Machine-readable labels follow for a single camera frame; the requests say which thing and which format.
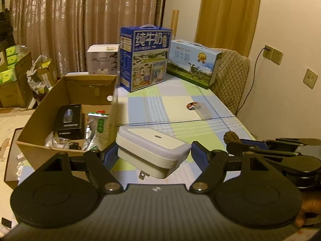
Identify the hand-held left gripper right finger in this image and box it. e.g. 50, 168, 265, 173
189, 142, 279, 194

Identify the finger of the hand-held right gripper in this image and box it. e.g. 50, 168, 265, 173
226, 141, 296, 157
239, 138, 321, 150

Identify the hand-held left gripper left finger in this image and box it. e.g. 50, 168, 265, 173
38, 142, 125, 194

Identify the brown pine cone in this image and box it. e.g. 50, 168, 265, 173
223, 131, 239, 145

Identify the silver foil bag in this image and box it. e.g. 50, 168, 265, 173
83, 111, 110, 151

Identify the white plug adapter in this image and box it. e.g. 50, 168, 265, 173
116, 126, 193, 180

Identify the black shaver box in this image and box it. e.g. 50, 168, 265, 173
55, 104, 86, 140

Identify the clear bag of cotton balls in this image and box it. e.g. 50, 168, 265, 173
45, 132, 69, 149

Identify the brown cardboard box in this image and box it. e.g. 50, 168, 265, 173
16, 74, 120, 156

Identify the person's right hand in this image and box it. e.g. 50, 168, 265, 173
293, 196, 321, 228

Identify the clear plastic case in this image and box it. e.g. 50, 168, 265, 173
197, 103, 212, 120

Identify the beige quilted chair cover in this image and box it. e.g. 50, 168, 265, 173
209, 48, 251, 116

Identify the green cow milk box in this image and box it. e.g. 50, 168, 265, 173
167, 39, 222, 90

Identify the white appliance box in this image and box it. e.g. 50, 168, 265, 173
86, 44, 120, 76

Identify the blue milk carton box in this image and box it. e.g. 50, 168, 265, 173
119, 25, 173, 92

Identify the pile of small cartons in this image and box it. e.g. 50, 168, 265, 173
26, 55, 59, 94

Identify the beige printed cloth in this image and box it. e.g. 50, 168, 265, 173
0, 108, 36, 231

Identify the cardboard box of tissue packs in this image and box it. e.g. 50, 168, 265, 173
0, 51, 34, 108

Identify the wooden board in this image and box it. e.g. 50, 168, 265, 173
170, 9, 180, 41

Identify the plain yellow curtain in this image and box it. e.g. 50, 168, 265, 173
195, 0, 263, 57

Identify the stack of green tissue packs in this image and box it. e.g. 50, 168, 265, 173
0, 45, 27, 85

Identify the brown patterned curtain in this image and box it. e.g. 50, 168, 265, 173
9, 0, 166, 79

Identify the black rack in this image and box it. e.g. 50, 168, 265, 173
0, 0, 14, 46

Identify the black wall cable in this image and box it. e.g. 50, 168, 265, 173
236, 46, 267, 117

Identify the beige wall socket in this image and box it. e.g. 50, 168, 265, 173
272, 49, 284, 65
303, 68, 318, 89

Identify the wall socket with plug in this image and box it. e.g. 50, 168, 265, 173
263, 45, 274, 61

